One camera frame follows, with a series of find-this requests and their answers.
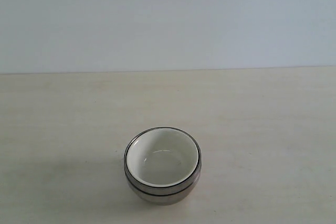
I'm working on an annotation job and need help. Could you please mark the ribbed stainless steel bowl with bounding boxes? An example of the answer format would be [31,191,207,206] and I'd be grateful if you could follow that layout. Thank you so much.
[123,126,203,190]

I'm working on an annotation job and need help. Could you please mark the white ceramic bowl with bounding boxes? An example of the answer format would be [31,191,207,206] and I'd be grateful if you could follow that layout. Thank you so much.
[126,129,199,185]

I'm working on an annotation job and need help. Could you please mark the smooth stainless steel bowl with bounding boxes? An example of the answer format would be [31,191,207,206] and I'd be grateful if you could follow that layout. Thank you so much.
[124,166,201,205]

